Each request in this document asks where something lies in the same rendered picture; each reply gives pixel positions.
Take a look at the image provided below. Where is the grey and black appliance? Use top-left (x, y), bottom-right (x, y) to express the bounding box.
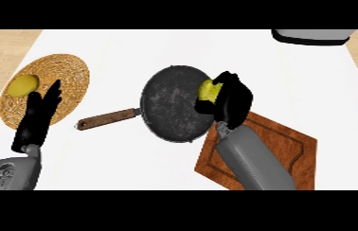
top-left (270, 28), bottom-right (358, 46)

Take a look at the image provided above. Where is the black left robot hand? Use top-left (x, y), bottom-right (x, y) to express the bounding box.
top-left (11, 79), bottom-right (64, 154)

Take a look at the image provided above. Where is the brown wooden cutting board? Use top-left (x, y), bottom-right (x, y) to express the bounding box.
top-left (193, 111), bottom-right (320, 191)

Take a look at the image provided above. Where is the dark pan with wooden handle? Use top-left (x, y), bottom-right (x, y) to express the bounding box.
top-left (75, 64), bottom-right (218, 144)

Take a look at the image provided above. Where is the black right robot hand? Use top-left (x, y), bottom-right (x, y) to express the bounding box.
top-left (193, 70), bottom-right (257, 131)

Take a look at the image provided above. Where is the round yellow fruit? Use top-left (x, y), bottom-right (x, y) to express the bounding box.
top-left (7, 74), bottom-right (41, 98)

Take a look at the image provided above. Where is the round woven wicker placemat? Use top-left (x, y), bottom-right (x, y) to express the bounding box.
top-left (0, 53), bottom-right (91, 131)

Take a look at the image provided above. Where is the yellow-green pear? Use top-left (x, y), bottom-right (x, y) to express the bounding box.
top-left (197, 79), bottom-right (224, 104)

